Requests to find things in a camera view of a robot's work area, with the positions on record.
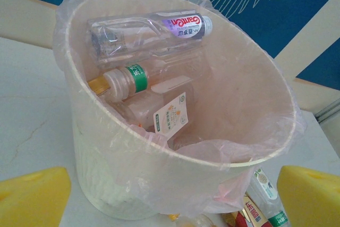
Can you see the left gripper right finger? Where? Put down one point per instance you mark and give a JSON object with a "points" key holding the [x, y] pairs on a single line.
{"points": [[310, 200]]}

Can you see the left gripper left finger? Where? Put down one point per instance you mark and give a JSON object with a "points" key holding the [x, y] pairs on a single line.
{"points": [[32, 200]]}

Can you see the small bottle green neck band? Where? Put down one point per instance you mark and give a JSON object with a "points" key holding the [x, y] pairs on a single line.
{"points": [[136, 78], [265, 192]]}

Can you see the red tea bottle orange cap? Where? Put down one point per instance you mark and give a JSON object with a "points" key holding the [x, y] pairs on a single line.
{"points": [[252, 211]]}

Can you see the orange label bottle gold cap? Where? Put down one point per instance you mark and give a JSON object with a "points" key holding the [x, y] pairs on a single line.
{"points": [[97, 86]]}

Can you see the square clear bottle white label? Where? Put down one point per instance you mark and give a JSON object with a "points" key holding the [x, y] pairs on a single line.
{"points": [[171, 116]]}

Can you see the bluish clear bottle purple label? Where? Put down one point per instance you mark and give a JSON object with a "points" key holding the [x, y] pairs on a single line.
{"points": [[146, 41]]}

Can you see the white round waste bin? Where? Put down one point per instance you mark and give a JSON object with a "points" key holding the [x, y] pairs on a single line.
{"points": [[93, 184]]}

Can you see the translucent plastic bin liner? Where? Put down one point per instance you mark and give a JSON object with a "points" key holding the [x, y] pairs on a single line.
{"points": [[239, 91]]}

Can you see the aluminium table side rail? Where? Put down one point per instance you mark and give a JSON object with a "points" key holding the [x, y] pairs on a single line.
{"points": [[329, 110]]}

